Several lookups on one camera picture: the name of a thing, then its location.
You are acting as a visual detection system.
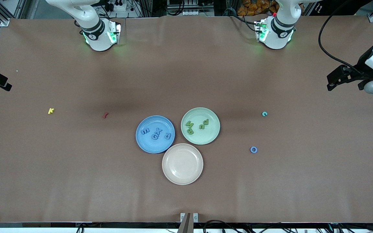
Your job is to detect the green plate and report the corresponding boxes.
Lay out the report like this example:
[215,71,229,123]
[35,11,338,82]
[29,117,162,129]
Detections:
[181,107,220,145]

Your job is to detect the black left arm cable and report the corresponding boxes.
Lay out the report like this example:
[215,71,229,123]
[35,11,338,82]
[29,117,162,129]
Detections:
[318,0,368,76]

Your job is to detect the long white power strip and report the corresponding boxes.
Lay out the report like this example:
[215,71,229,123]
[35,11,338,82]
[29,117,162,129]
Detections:
[183,10,214,16]

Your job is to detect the blue plate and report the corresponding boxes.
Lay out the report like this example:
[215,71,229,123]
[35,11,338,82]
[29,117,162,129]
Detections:
[136,116,175,154]

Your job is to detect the beige plate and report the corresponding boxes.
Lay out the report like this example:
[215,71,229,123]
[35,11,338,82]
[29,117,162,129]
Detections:
[162,143,204,185]

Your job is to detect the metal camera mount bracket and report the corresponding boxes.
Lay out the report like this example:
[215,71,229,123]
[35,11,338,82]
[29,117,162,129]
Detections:
[180,213,198,233]

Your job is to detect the orange plush items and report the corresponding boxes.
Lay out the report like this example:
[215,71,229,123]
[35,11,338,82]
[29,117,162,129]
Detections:
[237,0,279,17]

